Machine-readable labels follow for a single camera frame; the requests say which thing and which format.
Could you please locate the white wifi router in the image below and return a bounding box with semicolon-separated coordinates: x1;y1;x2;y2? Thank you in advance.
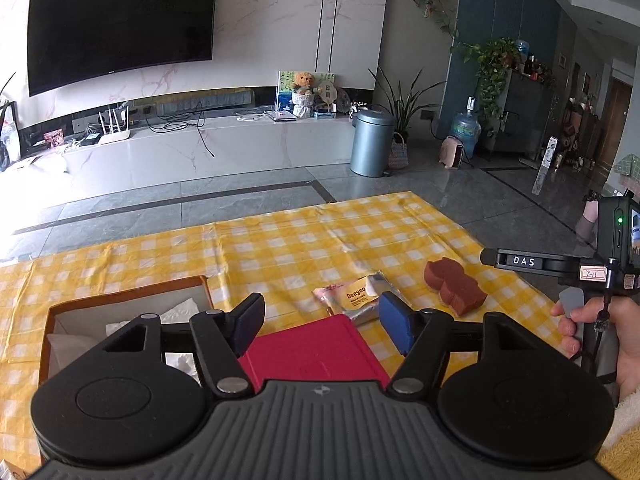
96;102;132;146

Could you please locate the white marble television console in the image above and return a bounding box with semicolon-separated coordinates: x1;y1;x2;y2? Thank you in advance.
0;111;362;187

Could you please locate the trailing vine plant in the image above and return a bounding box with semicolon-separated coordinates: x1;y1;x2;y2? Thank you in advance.
398;0;524;122

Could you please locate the grey cabinet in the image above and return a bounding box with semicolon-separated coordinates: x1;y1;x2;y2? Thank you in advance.
482;67;554;159

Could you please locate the blue water jug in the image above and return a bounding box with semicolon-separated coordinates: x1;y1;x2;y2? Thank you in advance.
451;96;482;159

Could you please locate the small teddy bear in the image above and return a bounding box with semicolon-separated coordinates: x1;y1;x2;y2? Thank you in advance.
291;72;317;120

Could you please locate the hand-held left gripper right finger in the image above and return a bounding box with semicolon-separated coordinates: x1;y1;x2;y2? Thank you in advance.
378;291;541;395

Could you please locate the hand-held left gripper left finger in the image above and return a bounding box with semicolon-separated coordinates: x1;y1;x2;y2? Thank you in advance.
100;292;266;396

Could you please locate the yellow checkered tablecloth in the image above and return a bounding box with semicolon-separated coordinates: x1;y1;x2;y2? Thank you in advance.
0;190;640;480

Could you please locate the woven basket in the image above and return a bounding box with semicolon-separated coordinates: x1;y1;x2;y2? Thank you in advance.
387;132;410;170

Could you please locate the tall white carton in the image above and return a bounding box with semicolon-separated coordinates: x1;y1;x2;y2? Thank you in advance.
531;136;559;196

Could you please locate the black cable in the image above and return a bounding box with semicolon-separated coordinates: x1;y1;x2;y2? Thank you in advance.
146;101;217;159

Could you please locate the brown sponge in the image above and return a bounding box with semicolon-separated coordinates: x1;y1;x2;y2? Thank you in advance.
423;258;487;319

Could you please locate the long-leaf potted plant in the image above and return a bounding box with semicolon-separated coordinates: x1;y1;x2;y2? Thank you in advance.
368;65;449;144

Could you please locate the white cardboard box orange rim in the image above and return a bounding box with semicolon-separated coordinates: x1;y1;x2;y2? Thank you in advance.
40;275;217;402

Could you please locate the red plastic box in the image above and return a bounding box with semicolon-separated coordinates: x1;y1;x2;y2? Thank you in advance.
237;313;394;394

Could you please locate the white cloth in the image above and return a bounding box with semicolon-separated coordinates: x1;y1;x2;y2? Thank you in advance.
105;297;203;377

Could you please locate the round paper fan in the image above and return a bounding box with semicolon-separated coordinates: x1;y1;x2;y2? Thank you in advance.
316;77;339;109

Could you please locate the green and blue painting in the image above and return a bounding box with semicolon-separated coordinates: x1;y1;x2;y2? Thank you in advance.
276;70;336;114

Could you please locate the person's right hand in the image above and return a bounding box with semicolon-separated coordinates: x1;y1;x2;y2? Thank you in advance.
550;297;640;405

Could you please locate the pink space heater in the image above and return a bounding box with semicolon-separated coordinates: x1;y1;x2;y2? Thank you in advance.
439;135;465;171

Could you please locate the silver and yellow packet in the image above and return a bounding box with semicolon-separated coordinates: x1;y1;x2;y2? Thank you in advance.
312;270;402;327

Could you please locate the grey metal trash can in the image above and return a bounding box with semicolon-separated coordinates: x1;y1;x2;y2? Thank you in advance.
349;109;396;178

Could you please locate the wooden door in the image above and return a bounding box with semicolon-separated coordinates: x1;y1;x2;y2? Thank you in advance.
597;79;634;172

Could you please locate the pink container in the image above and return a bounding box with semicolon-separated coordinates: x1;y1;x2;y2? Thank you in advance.
574;199;599;239

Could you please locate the black wall television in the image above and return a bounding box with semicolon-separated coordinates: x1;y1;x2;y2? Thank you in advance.
26;0;221;97

